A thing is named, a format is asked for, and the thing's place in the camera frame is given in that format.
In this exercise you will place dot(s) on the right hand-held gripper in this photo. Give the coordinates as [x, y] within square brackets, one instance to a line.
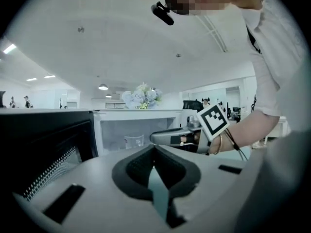
[213, 121]

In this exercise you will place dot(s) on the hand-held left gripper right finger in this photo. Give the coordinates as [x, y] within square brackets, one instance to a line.
[177, 172]

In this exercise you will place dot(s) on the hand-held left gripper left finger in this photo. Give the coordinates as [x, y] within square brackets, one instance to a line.
[132, 172]

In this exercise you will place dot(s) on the clear glass cup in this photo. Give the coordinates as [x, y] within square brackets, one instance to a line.
[134, 141]

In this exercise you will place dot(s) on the white microwave with black door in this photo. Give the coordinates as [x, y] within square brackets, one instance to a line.
[43, 142]

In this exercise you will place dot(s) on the person's right forearm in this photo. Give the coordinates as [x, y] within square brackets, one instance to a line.
[250, 130]

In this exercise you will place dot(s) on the person's right hand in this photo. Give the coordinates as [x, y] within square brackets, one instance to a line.
[192, 138]

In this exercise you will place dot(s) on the gold bangle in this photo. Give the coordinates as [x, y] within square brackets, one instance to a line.
[219, 144]

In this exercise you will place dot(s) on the pale blue flower bouquet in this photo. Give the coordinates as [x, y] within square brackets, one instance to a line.
[143, 97]

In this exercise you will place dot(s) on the small grey pendant lamp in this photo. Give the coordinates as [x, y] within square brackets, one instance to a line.
[108, 95]

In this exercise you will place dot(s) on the large grey pendant lamp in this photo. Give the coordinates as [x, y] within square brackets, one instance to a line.
[103, 87]

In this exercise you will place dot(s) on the person's white shirt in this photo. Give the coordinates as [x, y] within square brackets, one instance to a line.
[279, 57]

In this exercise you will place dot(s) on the rectangular ceiling light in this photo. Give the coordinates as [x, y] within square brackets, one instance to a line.
[9, 48]
[49, 76]
[31, 79]

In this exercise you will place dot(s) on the black head-worn camera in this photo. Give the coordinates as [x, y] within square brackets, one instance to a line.
[162, 14]

